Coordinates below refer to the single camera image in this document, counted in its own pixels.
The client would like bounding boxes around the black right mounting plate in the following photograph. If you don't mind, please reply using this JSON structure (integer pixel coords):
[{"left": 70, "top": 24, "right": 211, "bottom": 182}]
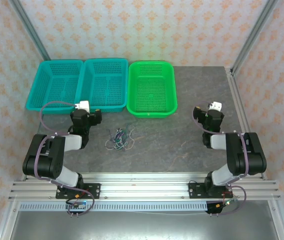
[{"left": 188, "top": 182, "right": 234, "bottom": 200}]

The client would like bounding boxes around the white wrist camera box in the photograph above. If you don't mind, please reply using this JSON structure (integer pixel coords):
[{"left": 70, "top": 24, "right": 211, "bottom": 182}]
[
  {"left": 208, "top": 101, "right": 223, "bottom": 113},
  {"left": 74, "top": 100, "right": 91, "bottom": 113}
]

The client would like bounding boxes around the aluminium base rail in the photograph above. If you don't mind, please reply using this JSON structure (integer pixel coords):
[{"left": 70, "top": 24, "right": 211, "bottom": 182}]
[{"left": 8, "top": 172, "right": 281, "bottom": 201}]

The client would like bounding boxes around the right arm purple hose cable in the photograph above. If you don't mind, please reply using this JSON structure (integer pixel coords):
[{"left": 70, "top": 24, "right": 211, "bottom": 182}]
[{"left": 192, "top": 100, "right": 251, "bottom": 216}]

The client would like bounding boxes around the aluminium table side rail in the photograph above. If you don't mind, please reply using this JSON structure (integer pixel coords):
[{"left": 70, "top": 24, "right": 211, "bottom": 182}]
[{"left": 226, "top": 67, "right": 269, "bottom": 181}]

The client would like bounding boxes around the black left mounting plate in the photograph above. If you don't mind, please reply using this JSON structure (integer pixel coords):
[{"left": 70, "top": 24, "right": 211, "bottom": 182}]
[{"left": 55, "top": 183, "right": 101, "bottom": 200}]

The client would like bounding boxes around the green plastic basket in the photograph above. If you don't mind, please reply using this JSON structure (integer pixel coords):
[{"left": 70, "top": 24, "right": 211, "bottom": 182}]
[{"left": 126, "top": 60, "right": 178, "bottom": 119}]

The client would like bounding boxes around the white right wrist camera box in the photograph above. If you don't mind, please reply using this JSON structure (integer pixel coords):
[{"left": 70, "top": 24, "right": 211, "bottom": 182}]
[{"left": 208, "top": 101, "right": 223, "bottom": 113}]

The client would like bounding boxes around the thin green cable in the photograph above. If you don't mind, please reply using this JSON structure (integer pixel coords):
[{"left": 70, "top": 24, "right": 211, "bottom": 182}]
[{"left": 113, "top": 128, "right": 129, "bottom": 151}]

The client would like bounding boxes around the aluminium frame post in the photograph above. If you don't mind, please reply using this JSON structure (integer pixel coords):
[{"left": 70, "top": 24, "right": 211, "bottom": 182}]
[
  {"left": 8, "top": 0, "right": 51, "bottom": 61},
  {"left": 230, "top": 0, "right": 280, "bottom": 76}
]

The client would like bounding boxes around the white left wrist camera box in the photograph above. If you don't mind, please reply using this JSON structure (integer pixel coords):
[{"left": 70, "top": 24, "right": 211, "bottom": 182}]
[{"left": 74, "top": 100, "right": 91, "bottom": 113}]

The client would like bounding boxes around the black mounting plate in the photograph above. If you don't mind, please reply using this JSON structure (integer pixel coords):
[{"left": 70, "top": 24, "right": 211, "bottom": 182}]
[
  {"left": 188, "top": 182, "right": 234, "bottom": 200},
  {"left": 55, "top": 183, "right": 101, "bottom": 200}
]

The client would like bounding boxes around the arm purple hose cable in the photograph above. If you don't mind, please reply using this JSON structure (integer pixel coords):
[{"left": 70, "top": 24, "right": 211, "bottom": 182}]
[
  {"left": 192, "top": 100, "right": 251, "bottom": 216},
  {"left": 33, "top": 100, "right": 95, "bottom": 218}
]

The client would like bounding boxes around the left arm purple hose cable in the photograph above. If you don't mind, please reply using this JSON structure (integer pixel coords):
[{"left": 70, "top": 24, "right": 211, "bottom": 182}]
[{"left": 33, "top": 100, "right": 95, "bottom": 218}]

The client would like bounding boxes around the slotted grey cable duct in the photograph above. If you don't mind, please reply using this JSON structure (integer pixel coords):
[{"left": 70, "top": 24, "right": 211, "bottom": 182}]
[{"left": 19, "top": 202, "right": 209, "bottom": 212}]

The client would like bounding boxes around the small circuit board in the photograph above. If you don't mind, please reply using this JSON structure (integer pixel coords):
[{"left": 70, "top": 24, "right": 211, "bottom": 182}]
[
  {"left": 208, "top": 199, "right": 237, "bottom": 213},
  {"left": 65, "top": 199, "right": 88, "bottom": 211}
]

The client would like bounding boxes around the teal plastic basket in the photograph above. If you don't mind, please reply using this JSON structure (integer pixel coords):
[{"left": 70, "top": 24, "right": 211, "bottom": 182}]
[
  {"left": 76, "top": 58, "right": 129, "bottom": 113},
  {"left": 25, "top": 59, "right": 84, "bottom": 115}
]

